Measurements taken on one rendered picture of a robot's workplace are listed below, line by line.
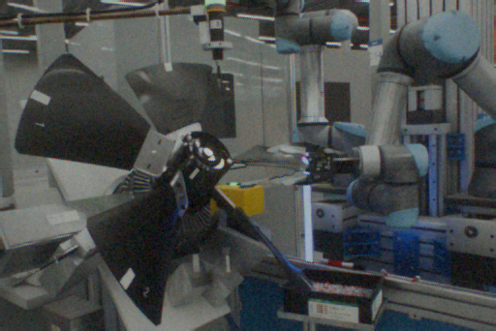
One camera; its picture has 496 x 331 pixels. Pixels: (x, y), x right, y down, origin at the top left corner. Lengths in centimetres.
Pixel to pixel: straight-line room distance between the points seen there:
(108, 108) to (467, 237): 98
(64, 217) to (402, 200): 72
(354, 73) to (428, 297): 460
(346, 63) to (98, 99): 479
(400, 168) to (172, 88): 58
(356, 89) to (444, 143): 408
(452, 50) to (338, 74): 440
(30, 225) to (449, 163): 131
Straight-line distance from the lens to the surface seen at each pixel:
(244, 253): 116
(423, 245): 160
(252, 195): 151
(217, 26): 110
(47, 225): 93
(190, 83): 119
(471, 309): 125
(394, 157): 110
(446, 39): 115
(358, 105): 572
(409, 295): 129
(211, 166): 97
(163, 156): 101
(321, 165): 107
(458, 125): 174
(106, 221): 77
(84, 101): 98
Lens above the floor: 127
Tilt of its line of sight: 5 degrees down
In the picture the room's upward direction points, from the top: 3 degrees counter-clockwise
